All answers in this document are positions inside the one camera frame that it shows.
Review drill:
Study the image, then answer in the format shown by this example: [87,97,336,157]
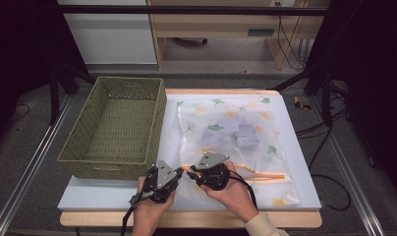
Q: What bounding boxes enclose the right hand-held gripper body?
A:
[196,152,231,192]

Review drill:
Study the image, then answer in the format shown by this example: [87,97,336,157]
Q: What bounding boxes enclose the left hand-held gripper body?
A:
[143,159,181,205]

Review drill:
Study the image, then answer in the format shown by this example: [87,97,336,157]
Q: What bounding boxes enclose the purple garment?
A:
[200,114,261,153]

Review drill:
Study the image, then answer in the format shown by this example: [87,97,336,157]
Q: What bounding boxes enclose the green woven basket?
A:
[57,76,168,182]

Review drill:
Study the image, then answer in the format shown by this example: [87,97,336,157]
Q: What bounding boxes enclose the leaf print mesh laundry bag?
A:
[176,95,301,208]

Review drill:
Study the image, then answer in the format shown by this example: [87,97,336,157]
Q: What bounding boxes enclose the person's right hand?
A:
[199,160,260,224]

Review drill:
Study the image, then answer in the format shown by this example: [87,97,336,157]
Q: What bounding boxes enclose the person's left hand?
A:
[131,176,177,236]

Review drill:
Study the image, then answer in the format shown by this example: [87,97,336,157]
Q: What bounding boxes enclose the white board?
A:
[57,92,322,211]

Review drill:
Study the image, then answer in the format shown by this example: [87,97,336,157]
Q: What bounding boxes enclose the wooden table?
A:
[59,88,323,229]

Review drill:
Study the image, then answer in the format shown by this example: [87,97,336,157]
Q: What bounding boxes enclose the yellow and black tool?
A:
[293,95,312,112]

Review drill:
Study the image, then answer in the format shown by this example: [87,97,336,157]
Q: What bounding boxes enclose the black chair base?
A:
[171,36,209,46]

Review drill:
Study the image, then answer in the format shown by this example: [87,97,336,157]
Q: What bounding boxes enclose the black metal stand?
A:
[271,65,334,128]
[48,62,96,126]

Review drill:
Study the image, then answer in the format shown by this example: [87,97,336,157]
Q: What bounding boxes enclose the white cabinet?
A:
[55,0,158,65]

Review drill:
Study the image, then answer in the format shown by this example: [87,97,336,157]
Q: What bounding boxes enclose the wooden desk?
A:
[146,0,332,72]

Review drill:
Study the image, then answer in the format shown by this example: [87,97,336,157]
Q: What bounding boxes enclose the black horizontal bar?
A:
[57,4,328,16]

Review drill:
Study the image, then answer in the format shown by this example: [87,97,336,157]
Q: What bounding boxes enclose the dark curtain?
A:
[0,0,86,148]
[306,0,397,202]

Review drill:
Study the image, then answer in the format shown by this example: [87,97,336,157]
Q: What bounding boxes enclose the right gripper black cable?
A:
[228,169,259,211]

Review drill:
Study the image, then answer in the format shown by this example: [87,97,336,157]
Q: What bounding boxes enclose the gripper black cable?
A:
[228,169,259,211]
[120,192,155,236]

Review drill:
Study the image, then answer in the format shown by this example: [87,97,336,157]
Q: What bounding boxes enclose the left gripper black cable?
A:
[120,192,155,236]

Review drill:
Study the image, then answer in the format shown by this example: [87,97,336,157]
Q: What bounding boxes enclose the long black cable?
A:
[308,126,353,212]

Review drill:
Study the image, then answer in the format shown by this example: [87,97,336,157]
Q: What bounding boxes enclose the black cable bundle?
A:
[296,109,349,140]

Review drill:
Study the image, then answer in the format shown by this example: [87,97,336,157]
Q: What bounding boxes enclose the aluminium rail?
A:
[309,97,386,236]
[0,94,74,236]

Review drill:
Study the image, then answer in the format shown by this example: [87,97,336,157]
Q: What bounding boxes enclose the hanging black desk cables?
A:
[277,15,312,71]

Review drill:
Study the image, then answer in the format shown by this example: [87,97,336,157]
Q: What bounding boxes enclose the thin black cable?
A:
[9,103,31,123]

